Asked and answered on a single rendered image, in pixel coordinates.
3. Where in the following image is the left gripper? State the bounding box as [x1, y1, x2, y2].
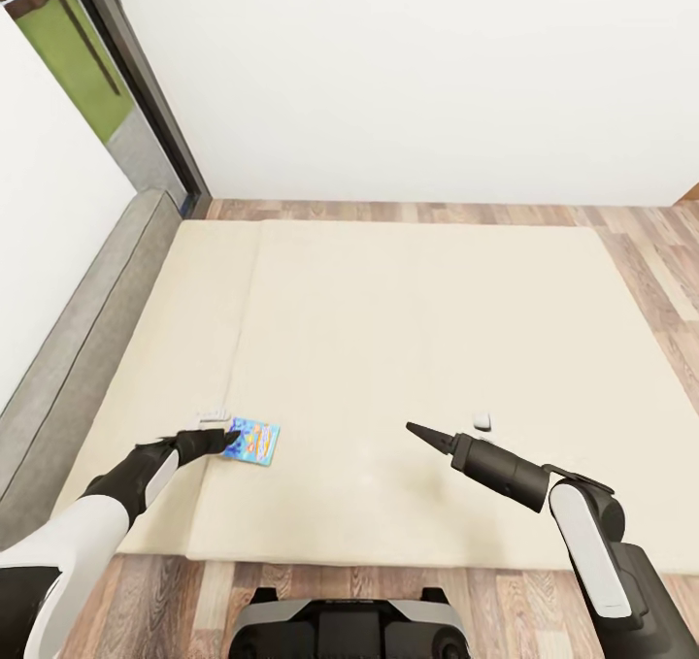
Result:
[178, 429, 241, 462]

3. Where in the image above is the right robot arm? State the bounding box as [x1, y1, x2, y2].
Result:
[406, 412, 699, 659]

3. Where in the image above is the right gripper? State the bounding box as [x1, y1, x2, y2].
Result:
[406, 421, 519, 497]

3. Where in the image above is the board game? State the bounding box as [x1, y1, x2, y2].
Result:
[220, 417, 282, 466]

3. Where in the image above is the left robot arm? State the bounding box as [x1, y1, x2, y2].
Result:
[0, 407, 241, 659]

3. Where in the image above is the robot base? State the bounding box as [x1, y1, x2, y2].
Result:
[229, 587, 471, 659]

